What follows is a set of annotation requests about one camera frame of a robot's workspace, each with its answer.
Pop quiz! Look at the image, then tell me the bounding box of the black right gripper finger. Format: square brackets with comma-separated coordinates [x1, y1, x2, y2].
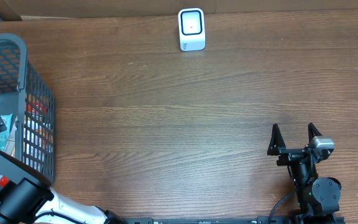
[267, 123, 286, 156]
[308, 123, 322, 146]

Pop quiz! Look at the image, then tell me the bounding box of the teal snack packet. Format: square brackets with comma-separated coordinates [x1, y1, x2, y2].
[0, 114, 12, 151]

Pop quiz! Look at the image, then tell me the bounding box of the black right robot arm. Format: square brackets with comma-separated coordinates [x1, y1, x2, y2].
[267, 123, 342, 223]

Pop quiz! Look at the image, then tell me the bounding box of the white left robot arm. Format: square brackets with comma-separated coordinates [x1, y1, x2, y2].
[0, 117, 125, 223]

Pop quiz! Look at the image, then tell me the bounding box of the white barcode scanner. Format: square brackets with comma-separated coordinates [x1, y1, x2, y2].
[178, 7, 206, 52]

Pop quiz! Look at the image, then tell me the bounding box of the grey plastic mesh basket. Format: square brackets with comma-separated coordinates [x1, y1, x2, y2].
[0, 34, 56, 182]

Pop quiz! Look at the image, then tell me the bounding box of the black cable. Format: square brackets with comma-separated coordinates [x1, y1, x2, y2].
[267, 189, 298, 224]

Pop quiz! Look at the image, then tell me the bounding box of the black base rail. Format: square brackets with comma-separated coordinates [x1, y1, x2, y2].
[125, 216, 346, 224]

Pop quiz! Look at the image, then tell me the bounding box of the cardboard back wall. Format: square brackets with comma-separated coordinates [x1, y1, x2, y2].
[0, 0, 358, 21]

